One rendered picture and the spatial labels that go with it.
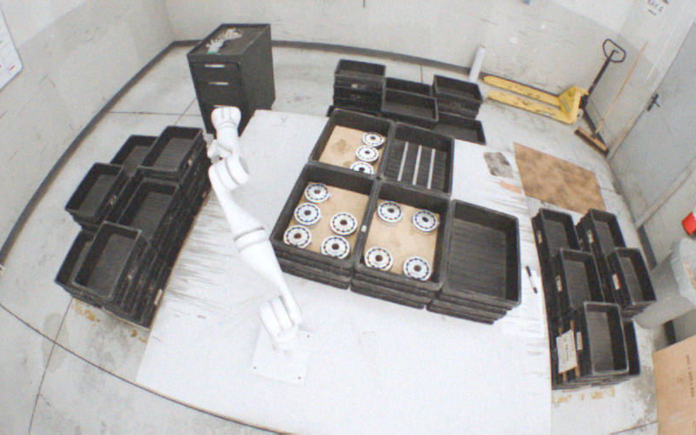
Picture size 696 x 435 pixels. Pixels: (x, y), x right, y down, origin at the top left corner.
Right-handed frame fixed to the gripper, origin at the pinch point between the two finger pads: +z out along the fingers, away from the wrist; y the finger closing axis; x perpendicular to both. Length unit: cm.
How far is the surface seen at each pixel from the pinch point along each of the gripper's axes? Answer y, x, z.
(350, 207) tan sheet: -10, -52, -4
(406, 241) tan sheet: -25, -73, -6
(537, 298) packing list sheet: -43, -138, -1
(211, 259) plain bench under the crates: -30.8, 1.5, 17.5
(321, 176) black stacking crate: 1.1, -38.8, -7.3
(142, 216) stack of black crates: 11, 66, 57
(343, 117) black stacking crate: 40, -46, -11
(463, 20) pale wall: 290, -178, -25
